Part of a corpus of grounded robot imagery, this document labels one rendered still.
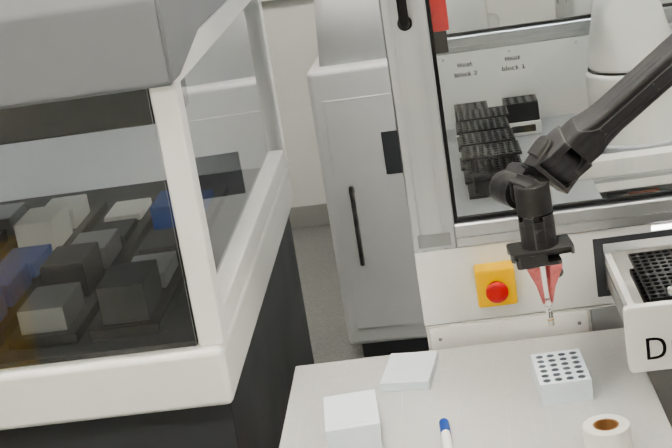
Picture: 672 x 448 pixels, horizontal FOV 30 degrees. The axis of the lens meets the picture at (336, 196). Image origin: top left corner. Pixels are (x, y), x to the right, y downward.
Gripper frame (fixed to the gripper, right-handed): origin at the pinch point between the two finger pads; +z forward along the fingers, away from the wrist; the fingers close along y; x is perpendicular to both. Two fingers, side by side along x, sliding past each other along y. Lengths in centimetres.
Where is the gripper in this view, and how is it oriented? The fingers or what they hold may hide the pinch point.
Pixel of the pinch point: (546, 297)
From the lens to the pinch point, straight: 208.4
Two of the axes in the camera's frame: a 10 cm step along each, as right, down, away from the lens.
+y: -9.8, 1.7, 0.4
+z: 1.7, 9.5, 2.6
